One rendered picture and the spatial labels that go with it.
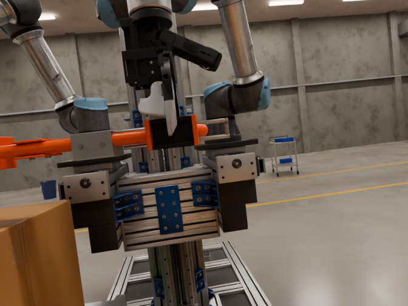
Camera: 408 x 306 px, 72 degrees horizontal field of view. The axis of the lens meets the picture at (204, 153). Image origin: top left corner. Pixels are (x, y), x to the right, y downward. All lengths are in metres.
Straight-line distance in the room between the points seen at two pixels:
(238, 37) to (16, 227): 0.81
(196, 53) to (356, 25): 14.10
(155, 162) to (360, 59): 13.37
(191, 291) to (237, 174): 0.59
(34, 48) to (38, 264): 0.83
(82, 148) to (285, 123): 11.78
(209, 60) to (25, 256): 0.48
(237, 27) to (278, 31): 11.84
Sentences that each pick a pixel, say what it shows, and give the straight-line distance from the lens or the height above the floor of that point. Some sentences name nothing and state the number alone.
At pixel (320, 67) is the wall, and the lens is 13.20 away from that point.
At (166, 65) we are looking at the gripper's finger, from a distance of 0.47.
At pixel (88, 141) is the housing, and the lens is 0.50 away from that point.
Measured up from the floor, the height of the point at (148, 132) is 1.08.
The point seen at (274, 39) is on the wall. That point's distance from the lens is 12.67.
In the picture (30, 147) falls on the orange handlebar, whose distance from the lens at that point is 0.54.
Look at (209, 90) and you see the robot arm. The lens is 1.11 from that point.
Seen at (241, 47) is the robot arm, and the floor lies 1.35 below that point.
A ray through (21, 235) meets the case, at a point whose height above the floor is 0.92.
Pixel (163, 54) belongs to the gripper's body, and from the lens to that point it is 0.49.
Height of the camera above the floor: 1.06
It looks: 3 degrees down
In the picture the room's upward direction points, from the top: 7 degrees counter-clockwise
